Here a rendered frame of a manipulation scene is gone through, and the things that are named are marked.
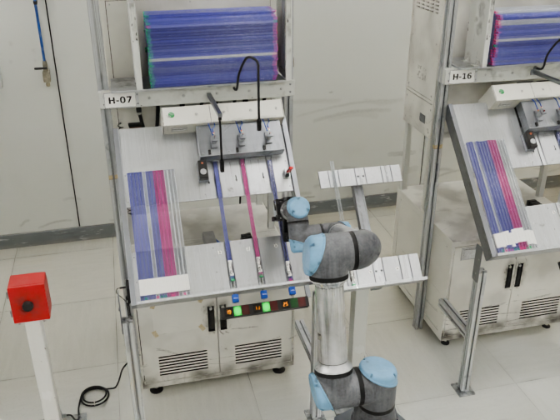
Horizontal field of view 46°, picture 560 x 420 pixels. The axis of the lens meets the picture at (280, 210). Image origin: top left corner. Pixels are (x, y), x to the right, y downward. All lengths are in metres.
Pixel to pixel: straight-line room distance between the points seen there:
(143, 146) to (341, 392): 1.26
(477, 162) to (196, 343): 1.46
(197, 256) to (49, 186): 2.03
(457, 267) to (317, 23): 1.86
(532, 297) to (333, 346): 1.75
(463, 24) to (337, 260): 1.58
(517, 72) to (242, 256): 1.48
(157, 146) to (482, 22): 1.45
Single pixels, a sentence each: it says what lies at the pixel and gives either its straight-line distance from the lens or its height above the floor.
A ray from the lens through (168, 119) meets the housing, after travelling 2.64.
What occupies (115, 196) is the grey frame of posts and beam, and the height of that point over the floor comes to 0.92.
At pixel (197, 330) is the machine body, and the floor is 0.34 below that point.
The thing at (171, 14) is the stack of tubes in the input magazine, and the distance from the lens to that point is 2.60.
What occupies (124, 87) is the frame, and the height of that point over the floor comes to 1.39.
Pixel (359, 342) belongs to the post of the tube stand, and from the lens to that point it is 2.95.
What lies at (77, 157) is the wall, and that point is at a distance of 4.32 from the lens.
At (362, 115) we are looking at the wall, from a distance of 4.55.
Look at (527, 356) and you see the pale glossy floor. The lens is 3.56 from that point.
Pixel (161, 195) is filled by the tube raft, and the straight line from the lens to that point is 2.59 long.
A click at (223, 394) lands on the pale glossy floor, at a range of 3.14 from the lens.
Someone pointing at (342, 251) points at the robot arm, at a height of 1.15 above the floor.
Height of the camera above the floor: 2.07
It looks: 26 degrees down
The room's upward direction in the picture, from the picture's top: straight up
